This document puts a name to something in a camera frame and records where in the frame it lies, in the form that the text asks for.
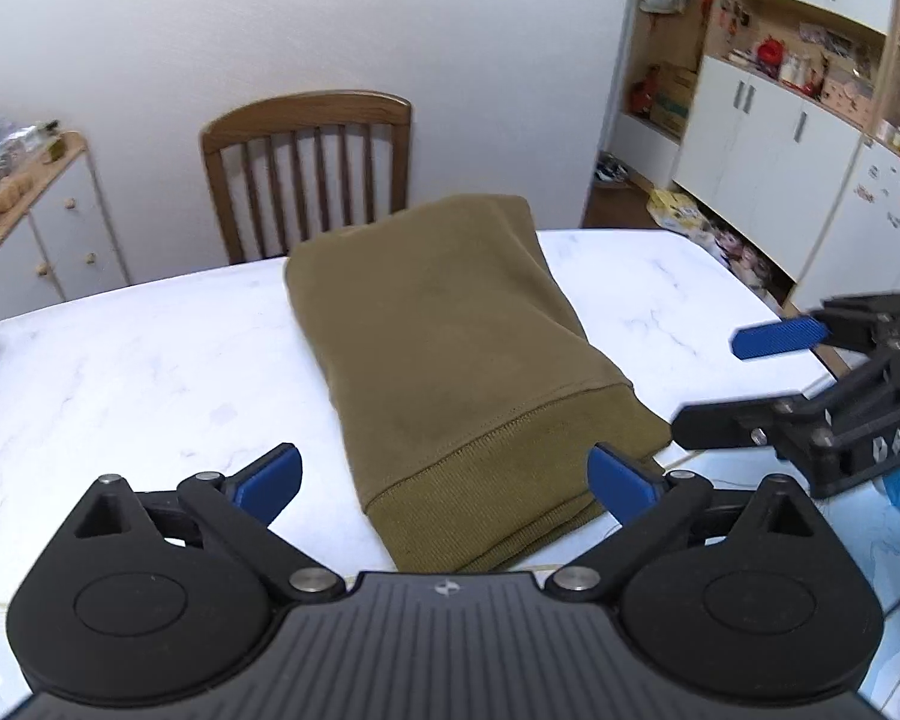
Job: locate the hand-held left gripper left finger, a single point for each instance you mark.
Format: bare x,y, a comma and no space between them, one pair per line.
270,480

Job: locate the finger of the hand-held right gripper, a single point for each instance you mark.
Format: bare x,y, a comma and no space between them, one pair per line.
780,340
720,426

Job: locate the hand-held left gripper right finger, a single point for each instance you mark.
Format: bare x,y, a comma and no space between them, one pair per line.
619,481

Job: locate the olive green sweatshirt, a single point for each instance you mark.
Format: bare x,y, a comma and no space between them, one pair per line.
435,352

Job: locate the pink shoe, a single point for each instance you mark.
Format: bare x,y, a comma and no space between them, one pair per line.
754,266

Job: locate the yellow white box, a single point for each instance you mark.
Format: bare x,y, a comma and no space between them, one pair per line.
675,210

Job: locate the dark sneaker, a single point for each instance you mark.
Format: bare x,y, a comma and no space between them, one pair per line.
613,169

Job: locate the cardboard box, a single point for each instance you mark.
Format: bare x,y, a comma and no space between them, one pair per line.
675,101

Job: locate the red bag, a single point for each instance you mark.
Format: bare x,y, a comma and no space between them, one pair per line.
641,94

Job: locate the white side cabinet wooden top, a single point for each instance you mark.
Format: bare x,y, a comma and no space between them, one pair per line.
67,240

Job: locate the wooden chair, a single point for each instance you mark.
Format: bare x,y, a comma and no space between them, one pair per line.
307,109

